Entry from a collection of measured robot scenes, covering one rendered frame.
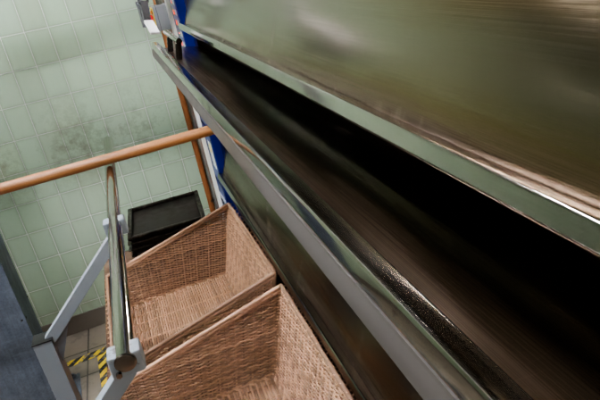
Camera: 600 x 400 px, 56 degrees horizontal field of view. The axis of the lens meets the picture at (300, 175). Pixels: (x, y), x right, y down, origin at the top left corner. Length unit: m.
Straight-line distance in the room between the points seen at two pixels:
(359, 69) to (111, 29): 2.24
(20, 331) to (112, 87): 1.13
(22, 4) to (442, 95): 2.45
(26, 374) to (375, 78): 2.24
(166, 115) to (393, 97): 2.36
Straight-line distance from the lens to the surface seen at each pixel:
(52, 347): 1.40
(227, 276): 2.09
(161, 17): 2.45
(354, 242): 0.41
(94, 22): 2.79
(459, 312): 0.38
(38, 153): 2.91
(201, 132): 1.63
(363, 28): 0.63
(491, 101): 0.44
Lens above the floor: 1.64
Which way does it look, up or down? 22 degrees down
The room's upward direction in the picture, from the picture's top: 11 degrees counter-clockwise
